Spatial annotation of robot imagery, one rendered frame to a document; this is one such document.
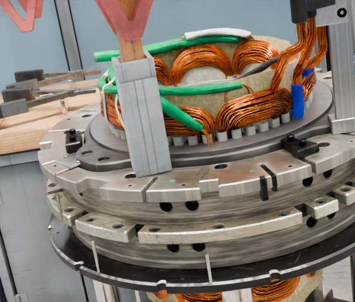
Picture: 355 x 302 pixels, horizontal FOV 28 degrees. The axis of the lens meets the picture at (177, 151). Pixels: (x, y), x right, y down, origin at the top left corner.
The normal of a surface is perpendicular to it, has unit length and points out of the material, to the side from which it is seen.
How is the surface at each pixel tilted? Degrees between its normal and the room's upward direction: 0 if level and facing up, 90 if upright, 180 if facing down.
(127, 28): 106
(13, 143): 90
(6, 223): 90
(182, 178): 0
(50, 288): 90
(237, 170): 0
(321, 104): 0
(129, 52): 94
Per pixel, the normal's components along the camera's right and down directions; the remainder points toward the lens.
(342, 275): -0.15, -0.92
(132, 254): -0.55, 0.37
